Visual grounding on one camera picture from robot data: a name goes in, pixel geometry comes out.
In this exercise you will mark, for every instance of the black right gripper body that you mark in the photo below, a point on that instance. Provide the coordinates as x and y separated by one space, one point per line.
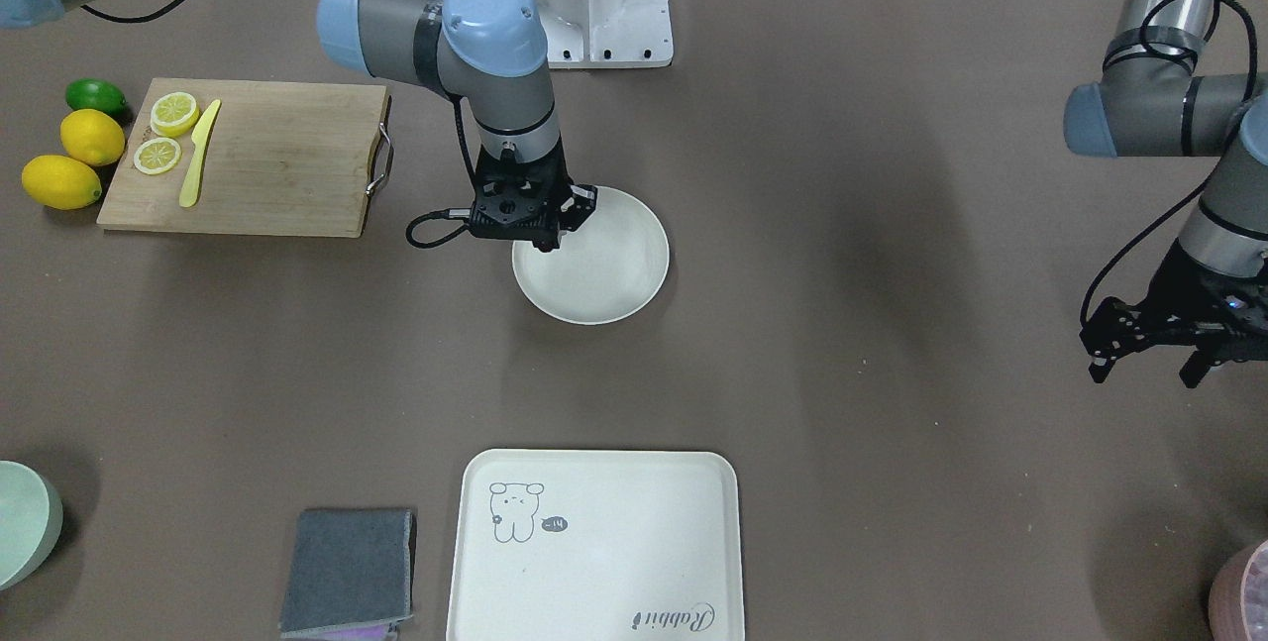
582 206

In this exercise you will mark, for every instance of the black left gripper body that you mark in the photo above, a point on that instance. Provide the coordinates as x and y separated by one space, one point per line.
1192 281

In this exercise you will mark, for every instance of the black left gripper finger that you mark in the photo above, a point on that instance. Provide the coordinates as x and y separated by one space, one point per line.
1101 363
1196 367

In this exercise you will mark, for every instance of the cream round plate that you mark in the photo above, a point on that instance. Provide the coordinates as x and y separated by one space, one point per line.
608 269

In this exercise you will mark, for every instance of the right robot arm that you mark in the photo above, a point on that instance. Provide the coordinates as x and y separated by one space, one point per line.
489 54

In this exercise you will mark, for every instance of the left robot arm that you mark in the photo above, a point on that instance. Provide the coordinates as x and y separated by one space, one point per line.
1182 78

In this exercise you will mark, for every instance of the cream rabbit tray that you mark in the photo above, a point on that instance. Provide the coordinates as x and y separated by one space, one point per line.
598 545

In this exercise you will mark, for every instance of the pink bowl with ice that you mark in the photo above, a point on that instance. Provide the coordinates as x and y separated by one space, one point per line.
1237 604

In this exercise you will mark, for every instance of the bamboo cutting board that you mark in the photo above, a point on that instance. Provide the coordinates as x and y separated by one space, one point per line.
283 159

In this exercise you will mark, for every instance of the yellow plastic knife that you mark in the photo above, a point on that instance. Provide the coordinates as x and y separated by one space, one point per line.
191 187

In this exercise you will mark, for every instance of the lemon slice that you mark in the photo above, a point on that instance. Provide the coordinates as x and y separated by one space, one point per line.
174 114
157 155

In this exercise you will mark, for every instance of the grey folded cloth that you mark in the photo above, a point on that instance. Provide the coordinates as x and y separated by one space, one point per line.
350 574

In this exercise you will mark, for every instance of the whole yellow lemon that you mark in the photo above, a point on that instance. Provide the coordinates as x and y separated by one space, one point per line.
61 182
91 136

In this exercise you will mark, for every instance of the green lime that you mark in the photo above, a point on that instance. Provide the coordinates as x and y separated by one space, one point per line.
96 94

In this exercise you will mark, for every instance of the mint green bowl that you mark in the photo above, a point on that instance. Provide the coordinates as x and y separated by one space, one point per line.
31 518

